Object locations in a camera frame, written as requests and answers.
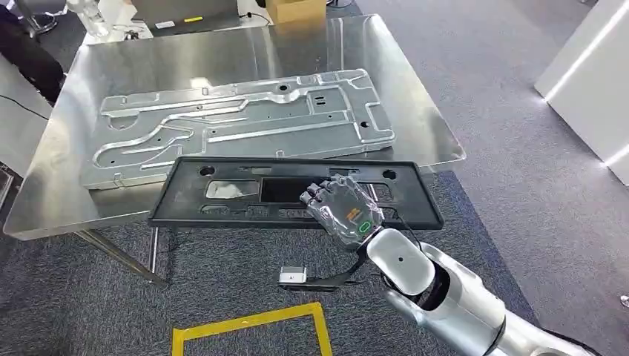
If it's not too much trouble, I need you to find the grey flat case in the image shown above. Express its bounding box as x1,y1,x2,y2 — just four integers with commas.
129,0,243,36

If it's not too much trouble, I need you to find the thin black floor cable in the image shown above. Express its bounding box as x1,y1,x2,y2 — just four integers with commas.
0,94,51,122

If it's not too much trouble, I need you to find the stamped silver metal panel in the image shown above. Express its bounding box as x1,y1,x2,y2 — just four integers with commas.
81,68,397,191

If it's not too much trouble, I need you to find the black plastic plate frame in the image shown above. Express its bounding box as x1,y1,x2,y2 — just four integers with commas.
148,156,446,232

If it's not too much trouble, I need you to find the office chair base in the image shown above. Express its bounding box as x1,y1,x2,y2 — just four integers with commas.
14,0,68,36

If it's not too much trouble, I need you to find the white desk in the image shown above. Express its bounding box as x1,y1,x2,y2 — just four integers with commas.
0,53,54,179

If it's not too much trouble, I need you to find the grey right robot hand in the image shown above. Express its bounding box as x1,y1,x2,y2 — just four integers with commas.
298,174,386,251

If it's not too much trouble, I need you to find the brown cardboard box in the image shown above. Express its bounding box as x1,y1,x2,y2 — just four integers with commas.
265,0,328,25

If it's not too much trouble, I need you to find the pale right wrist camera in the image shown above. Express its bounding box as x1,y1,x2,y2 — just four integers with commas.
277,240,372,291

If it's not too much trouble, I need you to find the steel table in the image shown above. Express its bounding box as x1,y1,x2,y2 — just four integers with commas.
2,13,467,289

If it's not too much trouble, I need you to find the white cabinet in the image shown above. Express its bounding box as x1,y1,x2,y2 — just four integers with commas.
534,0,629,187

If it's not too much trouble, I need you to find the person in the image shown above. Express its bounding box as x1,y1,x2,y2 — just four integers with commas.
0,4,66,104

